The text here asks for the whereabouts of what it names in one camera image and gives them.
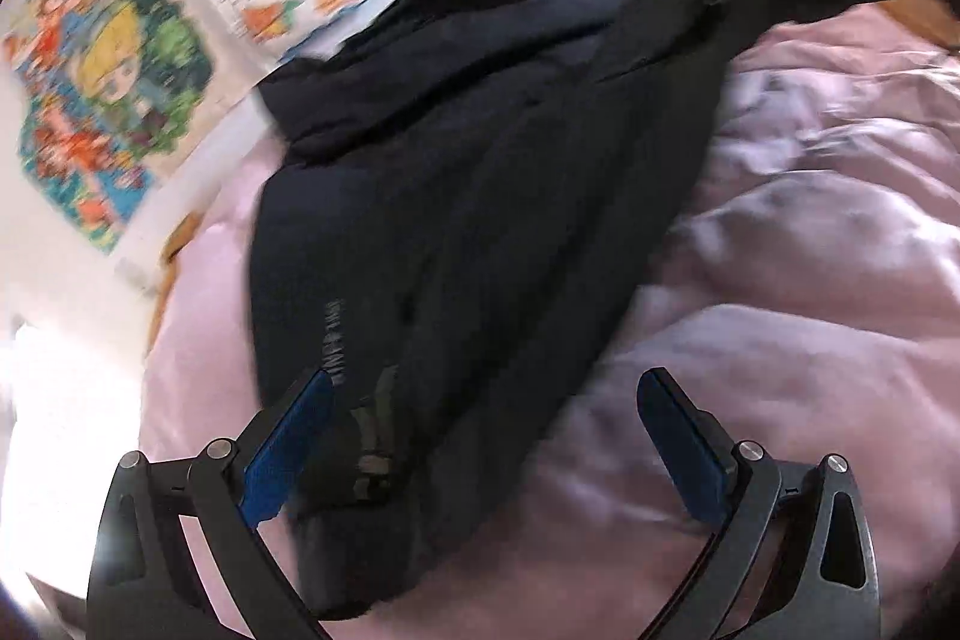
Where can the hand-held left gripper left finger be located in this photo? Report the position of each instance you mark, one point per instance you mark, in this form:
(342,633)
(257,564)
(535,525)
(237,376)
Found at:
(289,452)

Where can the wooden bed frame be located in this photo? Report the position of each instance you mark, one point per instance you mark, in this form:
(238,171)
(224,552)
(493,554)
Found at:
(176,242)

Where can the group of colourful wall drawings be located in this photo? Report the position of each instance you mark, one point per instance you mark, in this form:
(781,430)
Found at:
(112,70)

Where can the black padded jacket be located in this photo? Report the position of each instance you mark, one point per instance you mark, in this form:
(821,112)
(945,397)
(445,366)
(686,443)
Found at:
(465,160)

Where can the bright window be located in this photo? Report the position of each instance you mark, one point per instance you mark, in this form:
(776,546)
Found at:
(45,422)

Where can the pink blanket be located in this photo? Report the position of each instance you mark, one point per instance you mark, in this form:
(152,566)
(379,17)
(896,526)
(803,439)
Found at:
(787,347)

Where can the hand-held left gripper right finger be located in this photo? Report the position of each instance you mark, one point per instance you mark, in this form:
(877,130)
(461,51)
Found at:
(686,452)

